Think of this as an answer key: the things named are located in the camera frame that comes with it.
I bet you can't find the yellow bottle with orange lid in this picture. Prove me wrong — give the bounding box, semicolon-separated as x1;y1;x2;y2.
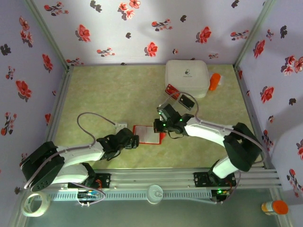
261;200;289;216

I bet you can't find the red credit card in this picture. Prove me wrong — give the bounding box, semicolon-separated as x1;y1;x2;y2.
165;83;180;96

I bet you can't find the grey right arm cable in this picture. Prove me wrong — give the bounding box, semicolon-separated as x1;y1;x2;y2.
160;91;265;205

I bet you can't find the clear tape roll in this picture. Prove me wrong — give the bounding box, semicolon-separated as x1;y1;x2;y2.
21;191;52;218

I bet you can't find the white plastic medicine box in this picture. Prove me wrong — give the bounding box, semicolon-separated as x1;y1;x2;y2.
165;59;211;98

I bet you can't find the aluminium corner post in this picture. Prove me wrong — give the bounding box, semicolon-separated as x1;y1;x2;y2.
25;0;74;71
233;0;277;69

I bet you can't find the aluminium frame rail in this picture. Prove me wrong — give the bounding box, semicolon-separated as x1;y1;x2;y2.
46;65;74;171
233;65;276;170
22;166;284;190

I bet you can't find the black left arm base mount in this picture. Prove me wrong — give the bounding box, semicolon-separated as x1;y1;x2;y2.
68;172;112;190

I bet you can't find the grey left arm cable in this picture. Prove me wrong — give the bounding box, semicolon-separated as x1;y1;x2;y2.
23;112;118;190

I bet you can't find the green circuit board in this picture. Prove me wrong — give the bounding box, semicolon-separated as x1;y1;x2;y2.
212;188;232;201
78;190;100;199

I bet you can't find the black credit card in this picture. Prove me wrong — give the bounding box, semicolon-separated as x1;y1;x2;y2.
178;94;196;111

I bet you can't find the white slotted cable duct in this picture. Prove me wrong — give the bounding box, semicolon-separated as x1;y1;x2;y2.
47;190;213;201

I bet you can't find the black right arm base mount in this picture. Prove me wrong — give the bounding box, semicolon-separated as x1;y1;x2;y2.
193;171;237;188

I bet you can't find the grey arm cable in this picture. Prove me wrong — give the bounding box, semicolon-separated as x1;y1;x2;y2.
23;112;118;190
160;91;265;205

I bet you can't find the white round cap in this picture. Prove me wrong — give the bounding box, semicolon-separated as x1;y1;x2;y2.
146;184;164;204

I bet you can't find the orange-capped bottle lying down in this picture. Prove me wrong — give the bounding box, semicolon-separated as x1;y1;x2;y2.
208;72;224;92

